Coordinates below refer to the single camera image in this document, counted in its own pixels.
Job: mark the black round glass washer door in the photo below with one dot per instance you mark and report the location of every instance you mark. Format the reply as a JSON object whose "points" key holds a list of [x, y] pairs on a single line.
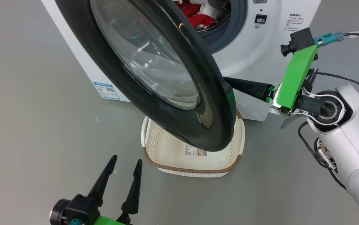
{"points": [[217, 109]]}

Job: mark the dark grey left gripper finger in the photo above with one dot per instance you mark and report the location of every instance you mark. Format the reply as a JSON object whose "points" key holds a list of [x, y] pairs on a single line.
{"points": [[133, 190], [104, 179]]}

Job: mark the red and white garment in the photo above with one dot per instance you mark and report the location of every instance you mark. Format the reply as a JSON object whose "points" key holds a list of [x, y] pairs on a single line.
{"points": [[203, 22]]}

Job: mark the blue energy label sticker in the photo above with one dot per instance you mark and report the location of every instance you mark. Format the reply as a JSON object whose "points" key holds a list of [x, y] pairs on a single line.
{"points": [[106, 91]]}

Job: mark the white front-load washing machine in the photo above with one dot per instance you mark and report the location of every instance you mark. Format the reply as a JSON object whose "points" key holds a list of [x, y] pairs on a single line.
{"points": [[260, 62]]}

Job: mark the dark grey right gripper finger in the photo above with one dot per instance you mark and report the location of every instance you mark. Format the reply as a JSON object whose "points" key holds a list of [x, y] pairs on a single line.
{"points": [[248, 88]]}

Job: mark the basket product label sticker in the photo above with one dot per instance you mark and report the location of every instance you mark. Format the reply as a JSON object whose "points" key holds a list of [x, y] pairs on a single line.
{"points": [[195, 150]]}

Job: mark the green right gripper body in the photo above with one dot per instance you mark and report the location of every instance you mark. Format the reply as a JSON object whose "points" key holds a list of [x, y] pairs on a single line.
{"points": [[296, 78]]}

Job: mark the teal right camera connector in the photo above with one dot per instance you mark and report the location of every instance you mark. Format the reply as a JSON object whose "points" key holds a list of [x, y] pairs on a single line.
{"points": [[327, 39]]}

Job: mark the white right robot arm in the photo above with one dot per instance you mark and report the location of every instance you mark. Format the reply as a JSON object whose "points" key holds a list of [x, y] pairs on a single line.
{"points": [[354, 140]]}

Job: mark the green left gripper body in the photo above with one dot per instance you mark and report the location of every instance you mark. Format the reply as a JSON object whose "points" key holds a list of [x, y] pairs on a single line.
{"points": [[107, 221]]}

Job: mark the cream laundry basket brown rim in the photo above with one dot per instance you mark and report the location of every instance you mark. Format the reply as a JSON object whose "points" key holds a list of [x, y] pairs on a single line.
{"points": [[173, 153]]}

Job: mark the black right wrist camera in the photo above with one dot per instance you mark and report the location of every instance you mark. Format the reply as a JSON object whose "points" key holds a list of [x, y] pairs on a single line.
{"points": [[299, 40]]}

